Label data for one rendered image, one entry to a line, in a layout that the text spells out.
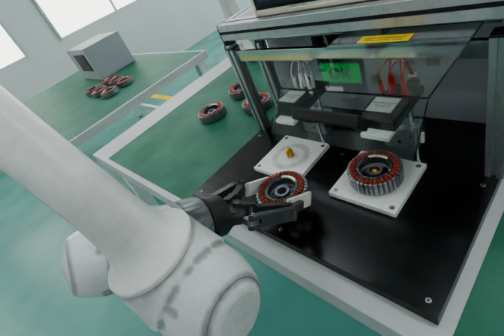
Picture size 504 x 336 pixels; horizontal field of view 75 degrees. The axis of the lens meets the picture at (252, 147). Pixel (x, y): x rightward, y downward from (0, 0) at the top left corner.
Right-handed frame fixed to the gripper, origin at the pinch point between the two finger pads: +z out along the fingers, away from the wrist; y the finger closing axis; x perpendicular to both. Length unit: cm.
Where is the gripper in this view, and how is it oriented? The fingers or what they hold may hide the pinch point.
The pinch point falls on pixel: (282, 192)
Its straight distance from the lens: 70.4
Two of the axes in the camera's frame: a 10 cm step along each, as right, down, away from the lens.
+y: 6.8, 1.8, -7.1
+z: 7.3, -1.5, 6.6
